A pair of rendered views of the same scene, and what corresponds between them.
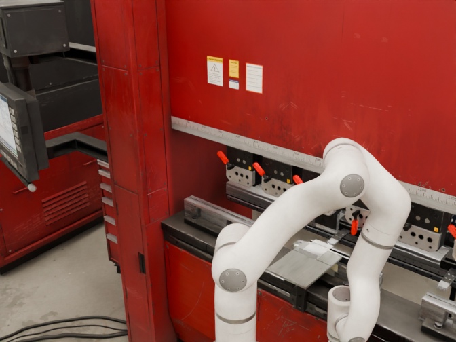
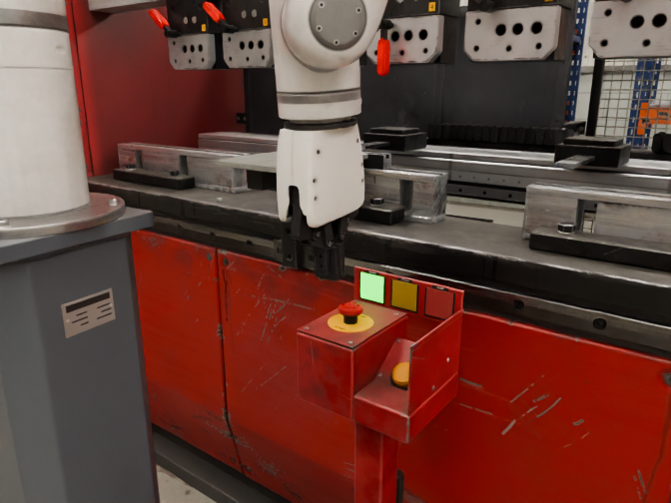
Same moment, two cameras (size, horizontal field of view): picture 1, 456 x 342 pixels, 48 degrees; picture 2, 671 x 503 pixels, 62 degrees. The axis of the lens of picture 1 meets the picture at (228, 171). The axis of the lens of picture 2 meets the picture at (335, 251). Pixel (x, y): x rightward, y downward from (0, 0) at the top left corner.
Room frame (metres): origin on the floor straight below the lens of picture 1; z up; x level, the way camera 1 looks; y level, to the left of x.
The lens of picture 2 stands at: (0.59, -0.30, 1.13)
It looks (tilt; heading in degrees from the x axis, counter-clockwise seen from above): 17 degrees down; 356
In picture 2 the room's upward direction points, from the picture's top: straight up
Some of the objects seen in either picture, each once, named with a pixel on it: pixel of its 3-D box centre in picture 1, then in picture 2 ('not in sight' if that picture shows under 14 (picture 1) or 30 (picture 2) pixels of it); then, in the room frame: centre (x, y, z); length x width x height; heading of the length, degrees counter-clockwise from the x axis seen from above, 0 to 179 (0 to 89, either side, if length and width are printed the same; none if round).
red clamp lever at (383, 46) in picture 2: (355, 222); (384, 48); (1.66, -0.47, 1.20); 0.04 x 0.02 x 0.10; 139
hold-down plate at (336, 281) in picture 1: (324, 279); (336, 206); (1.74, -0.39, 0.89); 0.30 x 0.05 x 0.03; 49
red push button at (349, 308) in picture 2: not in sight; (350, 315); (1.38, -0.38, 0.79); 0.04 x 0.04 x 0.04
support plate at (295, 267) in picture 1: (305, 263); (293, 159); (1.70, -0.30, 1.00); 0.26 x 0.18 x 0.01; 139
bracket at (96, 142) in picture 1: (80, 151); not in sight; (2.46, 0.76, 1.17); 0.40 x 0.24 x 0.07; 49
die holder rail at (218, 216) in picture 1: (224, 220); (180, 165); (2.17, 0.02, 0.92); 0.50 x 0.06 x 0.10; 49
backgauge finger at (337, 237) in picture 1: (345, 230); (378, 140); (1.93, -0.51, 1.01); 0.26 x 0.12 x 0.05; 139
